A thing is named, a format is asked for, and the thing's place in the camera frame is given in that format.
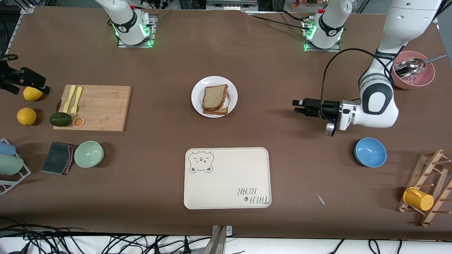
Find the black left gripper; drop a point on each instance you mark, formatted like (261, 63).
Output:
(329, 107)

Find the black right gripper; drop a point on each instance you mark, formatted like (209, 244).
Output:
(16, 77)

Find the bread slice with brown crust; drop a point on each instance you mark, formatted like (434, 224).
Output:
(217, 112)
(214, 97)

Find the white round plate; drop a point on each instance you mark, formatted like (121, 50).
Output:
(197, 97)

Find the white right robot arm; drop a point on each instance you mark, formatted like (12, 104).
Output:
(122, 17)

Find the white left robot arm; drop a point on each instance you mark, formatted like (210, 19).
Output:
(376, 102)

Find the yellow toy lemon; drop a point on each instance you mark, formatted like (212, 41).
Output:
(26, 116)
(31, 96)

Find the yellow plastic knife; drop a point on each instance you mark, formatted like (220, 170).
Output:
(69, 98)

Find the green avocado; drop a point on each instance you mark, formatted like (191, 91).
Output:
(60, 119)

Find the yellow plastic fork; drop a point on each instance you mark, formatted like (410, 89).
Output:
(76, 100)

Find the light blue cup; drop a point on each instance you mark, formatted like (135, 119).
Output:
(7, 149)

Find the toy orange slice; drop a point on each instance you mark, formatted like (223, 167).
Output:
(78, 122)

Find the dark grey folded cloth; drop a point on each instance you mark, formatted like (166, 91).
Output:
(56, 157)

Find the pale green cup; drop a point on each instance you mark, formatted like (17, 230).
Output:
(10, 164)

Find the wooden cutting board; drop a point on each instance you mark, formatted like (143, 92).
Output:
(102, 106)

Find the blue bowl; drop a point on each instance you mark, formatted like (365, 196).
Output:
(370, 152)

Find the pink folded cloth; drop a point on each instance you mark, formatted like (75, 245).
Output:
(72, 155)

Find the small grey paper scrap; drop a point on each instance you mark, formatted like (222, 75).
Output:
(321, 199)

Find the mint green bowl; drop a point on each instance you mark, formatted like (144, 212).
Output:
(89, 154)

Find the cream tray with bear print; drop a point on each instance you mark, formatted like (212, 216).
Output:
(226, 183)

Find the clear crumpled plastic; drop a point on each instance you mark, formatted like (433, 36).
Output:
(409, 80)

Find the large metal spoon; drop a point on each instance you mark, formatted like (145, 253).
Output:
(411, 67)

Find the pink bowl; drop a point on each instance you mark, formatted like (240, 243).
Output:
(423, 81)

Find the yellow mug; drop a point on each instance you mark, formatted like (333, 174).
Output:
(420, 200)

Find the wooden mug rack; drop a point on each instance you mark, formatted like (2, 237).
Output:
(427, 217)

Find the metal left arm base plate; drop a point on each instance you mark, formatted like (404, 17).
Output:
(328, 50)

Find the aluminium corner bracket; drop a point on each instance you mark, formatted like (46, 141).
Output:
(27, 9)

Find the grey metal frame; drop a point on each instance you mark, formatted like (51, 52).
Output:
(231, 4)

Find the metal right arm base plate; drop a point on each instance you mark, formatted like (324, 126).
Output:
(154, 28)

